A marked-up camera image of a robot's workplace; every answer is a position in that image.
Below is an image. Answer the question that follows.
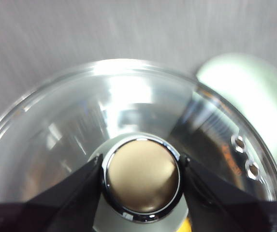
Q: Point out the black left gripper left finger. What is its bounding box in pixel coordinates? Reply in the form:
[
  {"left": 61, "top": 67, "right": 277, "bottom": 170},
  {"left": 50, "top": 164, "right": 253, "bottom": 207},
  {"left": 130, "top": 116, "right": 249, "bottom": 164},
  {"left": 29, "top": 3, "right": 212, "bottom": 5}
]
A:
[{"left": 0, "top": 154, "right": 104, "bottom": 232}]

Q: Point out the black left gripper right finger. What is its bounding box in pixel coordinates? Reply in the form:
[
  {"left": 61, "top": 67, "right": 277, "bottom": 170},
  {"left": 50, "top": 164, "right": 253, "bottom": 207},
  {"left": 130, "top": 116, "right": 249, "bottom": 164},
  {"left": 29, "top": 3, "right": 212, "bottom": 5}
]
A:
[{"left": 179, "top": 155, "right": 277, "bottom": 232}]

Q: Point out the glass lid with green knob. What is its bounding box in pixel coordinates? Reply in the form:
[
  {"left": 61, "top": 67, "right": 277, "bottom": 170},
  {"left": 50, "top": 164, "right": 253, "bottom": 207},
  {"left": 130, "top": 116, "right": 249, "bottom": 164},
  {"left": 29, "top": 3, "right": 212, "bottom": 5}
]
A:
[{"left": 0, "top": 58, "right": 277, "bottom": 232}]

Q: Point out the pale green electric steamer pot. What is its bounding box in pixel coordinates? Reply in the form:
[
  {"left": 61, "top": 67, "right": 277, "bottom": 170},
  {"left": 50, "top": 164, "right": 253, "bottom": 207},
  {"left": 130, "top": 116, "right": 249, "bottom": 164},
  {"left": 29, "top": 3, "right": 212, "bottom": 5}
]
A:
[{"left": 196, "top": 54, "right": 277, "bottom": 172}]

